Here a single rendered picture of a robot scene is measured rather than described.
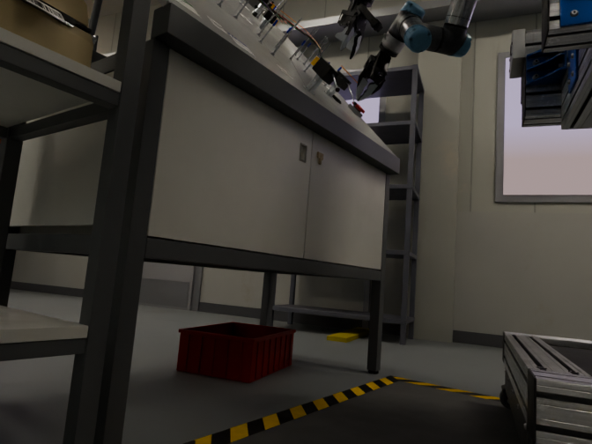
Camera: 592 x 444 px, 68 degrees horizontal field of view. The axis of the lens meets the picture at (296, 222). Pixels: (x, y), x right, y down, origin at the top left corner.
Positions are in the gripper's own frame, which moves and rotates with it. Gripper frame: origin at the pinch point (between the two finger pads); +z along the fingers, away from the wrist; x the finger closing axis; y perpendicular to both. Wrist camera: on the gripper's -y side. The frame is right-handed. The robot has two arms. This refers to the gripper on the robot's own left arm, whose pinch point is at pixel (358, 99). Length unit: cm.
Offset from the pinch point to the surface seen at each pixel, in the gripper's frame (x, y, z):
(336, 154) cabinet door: 2.3, -26.9, 10.1
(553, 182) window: -165, 101, 27
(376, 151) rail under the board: -14.0, -10.9, 10.4
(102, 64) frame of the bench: 68, -62, -3
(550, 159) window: -159, 114, 19
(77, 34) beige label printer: 67, -81, -18
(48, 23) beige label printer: 70, -85, -20
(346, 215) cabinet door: -10.4, -35.6, 24.7
